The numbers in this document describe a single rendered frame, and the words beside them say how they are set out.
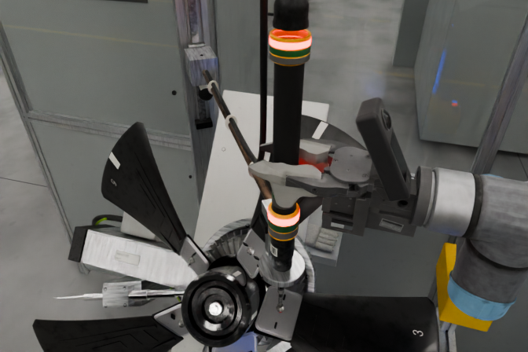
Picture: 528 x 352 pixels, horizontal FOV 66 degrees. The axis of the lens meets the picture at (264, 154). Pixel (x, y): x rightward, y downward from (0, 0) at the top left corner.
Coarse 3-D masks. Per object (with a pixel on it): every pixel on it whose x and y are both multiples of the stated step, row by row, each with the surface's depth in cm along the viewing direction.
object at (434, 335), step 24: (312, 312) 68; (336, 312) 68; (360, 312) 69; (384, 312) 69; (408, 312) 68; (432, 312) 68; (312, 336) 65; (336, 336) 65; (360, 336) 65; (384, 336) 66; (408, 336) 66; (432, 336) 66
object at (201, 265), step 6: (186, 240) 71; (186, 246) 72; (192, 246) 70; (180, 252) 76; (186, 252) 74; (192, 252) 72; (198, 252) 70; (186, 258) 76; (198, 258) 71; (204, 258) 69; (192, 264) 75; (198, 264) 73; (204, 264) 70; (192, 270) 76; (198, 270) 74; (204, 270) 72
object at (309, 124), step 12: (312, 120) 71; (312, 132) 70; (324, 132) 69; (336, 132) 67; (348, 144) 65; (360, 144) 64; (300, 204) 66; (312, 204) 64; (300, 216) 65; (252, 228) 73; (264, 240) 68
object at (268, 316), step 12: (276, 288) 72; (264, 300) 70; (276, 300) 70; (288, 300) 70; (300, 300) 70; (264, 312) 68; (276, 312) 68; (288, 312) 68; (264, 324) 66; (288, 324) 67; (276, 336) 65; (288, 336) 65
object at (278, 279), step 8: (264, 200) 61; (264, 208) 60; (264, 216) 61; (264, 224) 60; (264, 256) 63; (296, 256) 63; (264, 264) 62; (296, 264) 62; (304, 264) 62; (264, 272) 60; (272, 272) 60; (280, 272) 60; (288, 272) 60; (296, 272) 60; (272, 280) 59; (280, 280) 59; (288, 280) 59; (296, 280) 60
